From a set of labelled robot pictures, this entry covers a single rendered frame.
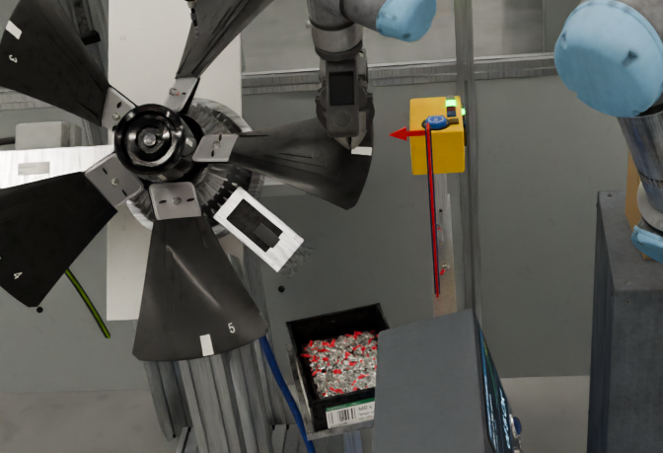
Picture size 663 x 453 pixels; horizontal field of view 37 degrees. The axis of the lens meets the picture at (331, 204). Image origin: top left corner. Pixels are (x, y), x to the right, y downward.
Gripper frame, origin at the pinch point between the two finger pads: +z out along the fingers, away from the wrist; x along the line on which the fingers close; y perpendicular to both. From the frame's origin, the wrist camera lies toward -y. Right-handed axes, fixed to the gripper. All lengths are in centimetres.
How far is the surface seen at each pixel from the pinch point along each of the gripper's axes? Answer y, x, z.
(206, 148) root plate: 2.3, 24.0, 1.2
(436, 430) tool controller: -66, -13, -28
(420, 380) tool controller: -59, -11, -25
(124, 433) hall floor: 22, 77, 132
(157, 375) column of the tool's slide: 27, 63, 109
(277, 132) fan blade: 5.9, 12.5, 1.9
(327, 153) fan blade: -0.6, 3.8, 0.8
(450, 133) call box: 20.3, -16.3, 18.2
